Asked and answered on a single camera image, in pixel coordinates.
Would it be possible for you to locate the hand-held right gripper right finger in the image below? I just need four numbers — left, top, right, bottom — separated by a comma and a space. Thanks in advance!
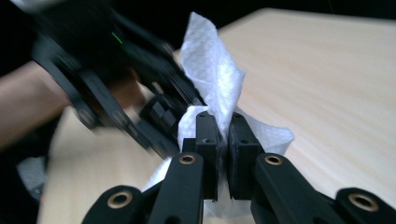
227, 111, 266, 201

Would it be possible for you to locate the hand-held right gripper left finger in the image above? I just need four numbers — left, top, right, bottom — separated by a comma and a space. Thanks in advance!
181, 111, 220, 201

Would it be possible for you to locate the white wet wipe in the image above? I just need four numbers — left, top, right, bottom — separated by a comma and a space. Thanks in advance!
141, 11, 295, 219

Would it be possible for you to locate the pale cloth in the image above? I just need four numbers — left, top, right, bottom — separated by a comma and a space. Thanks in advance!
16, 156, 49, 195

